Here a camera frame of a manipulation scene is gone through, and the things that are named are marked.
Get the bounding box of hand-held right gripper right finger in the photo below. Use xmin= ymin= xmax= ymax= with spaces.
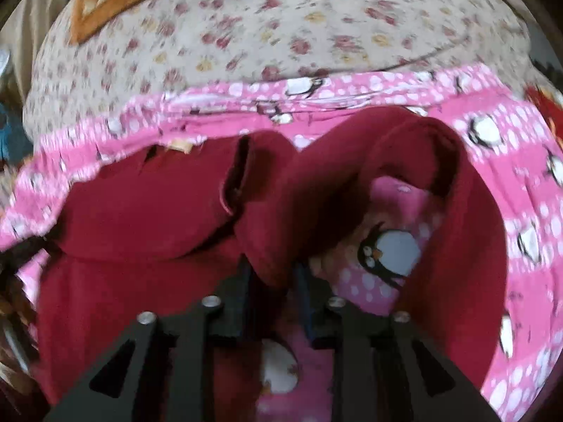
xmin=290 ymin=261 xmax=502 ymax=422

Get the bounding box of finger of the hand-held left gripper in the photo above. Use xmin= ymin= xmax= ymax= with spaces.
xmin=0 ymin=233 xmax=61 ymax=275

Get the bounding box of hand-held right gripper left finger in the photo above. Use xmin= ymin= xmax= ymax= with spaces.
xmin=44 ymin=255 xmax=258 ymax=422

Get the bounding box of maroon fleece garment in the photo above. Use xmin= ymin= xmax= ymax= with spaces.
xmin=35 ymin=105 xmax=511 ymax=422

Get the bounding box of blue plastic bag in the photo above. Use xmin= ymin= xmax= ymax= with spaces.
xmin=0 ymin=105 xmax=35 ymax=163

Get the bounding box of beige curtain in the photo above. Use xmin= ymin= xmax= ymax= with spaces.
xmin=0 ymin=0 xmax=80 ymax=97

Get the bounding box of pink penguin print blanket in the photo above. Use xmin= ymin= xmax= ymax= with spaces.
xmin=0 ymin=62 xmax=563 ymax=422

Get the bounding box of orange checkered cushion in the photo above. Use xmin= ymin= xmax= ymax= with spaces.
xmin=68 ymin=0 xmax=221 ymax=47

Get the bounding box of floral bed sheet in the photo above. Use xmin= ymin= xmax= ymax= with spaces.
xmin=22 ymin=0 xmax=533 ymax=141

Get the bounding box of red printed cloth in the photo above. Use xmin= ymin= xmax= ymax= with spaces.
xmin=523 ymin=83 xmax=563 ymax=150

